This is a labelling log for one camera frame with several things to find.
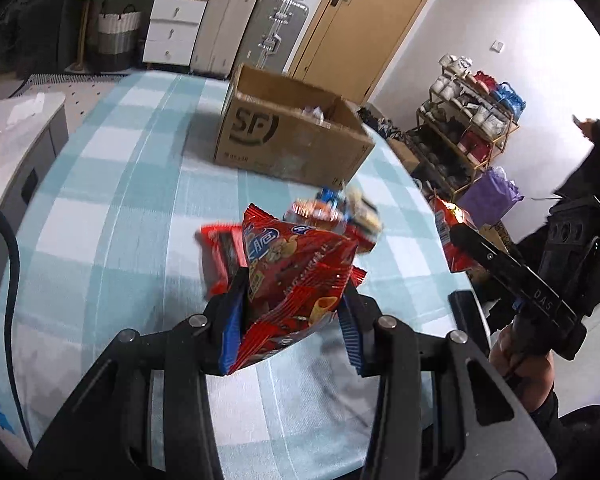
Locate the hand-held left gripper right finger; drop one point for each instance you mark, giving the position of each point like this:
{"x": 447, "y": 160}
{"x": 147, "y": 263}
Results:
{"x": 352, "y": 345}

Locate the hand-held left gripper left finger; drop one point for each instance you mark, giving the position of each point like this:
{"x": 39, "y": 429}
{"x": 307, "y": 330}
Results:
{"x": 230, "y": 345}

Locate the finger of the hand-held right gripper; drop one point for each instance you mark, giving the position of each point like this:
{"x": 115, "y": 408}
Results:
{"x": 467, "y": 307}
{"x": 467, "y": 240}

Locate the red cone-chip snack packet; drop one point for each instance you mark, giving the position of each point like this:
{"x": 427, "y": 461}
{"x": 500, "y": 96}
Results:
{"x": 290, "y": 280}

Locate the brown cardboard box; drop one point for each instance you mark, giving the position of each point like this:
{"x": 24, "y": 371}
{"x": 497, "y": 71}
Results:
{"x": 290, "y": 150}

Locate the person's right hand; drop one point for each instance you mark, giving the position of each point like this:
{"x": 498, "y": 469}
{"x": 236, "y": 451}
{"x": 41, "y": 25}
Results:
{"x": 527, "y": 375}

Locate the printed brown carton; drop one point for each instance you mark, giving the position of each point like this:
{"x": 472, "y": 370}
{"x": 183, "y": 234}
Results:
{"x": 500, "y": 234}

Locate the purple bag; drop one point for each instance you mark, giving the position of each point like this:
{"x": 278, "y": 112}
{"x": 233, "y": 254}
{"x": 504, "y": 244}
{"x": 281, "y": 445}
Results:
{"x": 490, "y": 195}

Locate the wooden shoe rack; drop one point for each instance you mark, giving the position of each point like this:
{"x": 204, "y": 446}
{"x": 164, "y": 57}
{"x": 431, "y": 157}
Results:
{"x": 500, "y": 147}

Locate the yellow cracker packet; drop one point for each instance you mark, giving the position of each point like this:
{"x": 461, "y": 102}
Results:
{"x": 365, "y": 215}

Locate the plain red snack packet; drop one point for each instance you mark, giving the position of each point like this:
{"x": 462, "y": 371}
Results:
{"x": 215, "y": 240}

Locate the small brown carton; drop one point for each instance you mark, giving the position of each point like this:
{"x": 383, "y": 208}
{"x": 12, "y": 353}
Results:
{"x": 402, "y": 152}

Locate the rows of sneakers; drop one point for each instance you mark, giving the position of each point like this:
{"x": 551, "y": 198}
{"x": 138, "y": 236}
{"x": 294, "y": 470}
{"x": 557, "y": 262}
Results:
{"x": 480, "y": 115}

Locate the orange noodle-print snack packet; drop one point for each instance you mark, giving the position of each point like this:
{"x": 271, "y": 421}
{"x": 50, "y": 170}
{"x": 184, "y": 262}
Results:
{"x": 310, "y": 210}

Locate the pile of dark shoes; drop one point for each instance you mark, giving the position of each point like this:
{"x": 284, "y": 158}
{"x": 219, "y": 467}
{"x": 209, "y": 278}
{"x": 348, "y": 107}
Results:
{"x": 380, "y": 122}

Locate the wooden door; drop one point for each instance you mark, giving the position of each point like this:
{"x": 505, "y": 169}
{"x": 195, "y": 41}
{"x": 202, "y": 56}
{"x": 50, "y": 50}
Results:
{"x": 370, "y": 25}

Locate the silver suitcase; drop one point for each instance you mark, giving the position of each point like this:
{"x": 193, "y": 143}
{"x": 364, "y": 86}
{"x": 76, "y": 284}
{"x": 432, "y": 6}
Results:
{"x": 275, "y": 30}

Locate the white tissue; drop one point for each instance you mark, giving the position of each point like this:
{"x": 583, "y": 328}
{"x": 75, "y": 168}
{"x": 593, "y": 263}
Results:
{"x": 25, "y": 110}

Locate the striped edge rug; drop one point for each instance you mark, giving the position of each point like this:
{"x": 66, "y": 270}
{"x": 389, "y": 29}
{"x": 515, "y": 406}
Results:
{"x": 65, "y": 80}

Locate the beige suitcase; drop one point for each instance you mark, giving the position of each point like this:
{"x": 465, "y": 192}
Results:
{"x": 225, "y": 25}

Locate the white drawer desk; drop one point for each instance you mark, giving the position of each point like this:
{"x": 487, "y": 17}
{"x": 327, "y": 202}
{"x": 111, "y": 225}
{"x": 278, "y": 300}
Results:
{"x": 172, "y": 30}

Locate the woven laundry basket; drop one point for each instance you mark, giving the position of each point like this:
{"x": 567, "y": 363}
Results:
{"x": 115, "y": 35}

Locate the white light switch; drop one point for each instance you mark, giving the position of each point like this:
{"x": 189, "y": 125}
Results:
{"x": 497, "y": 46}

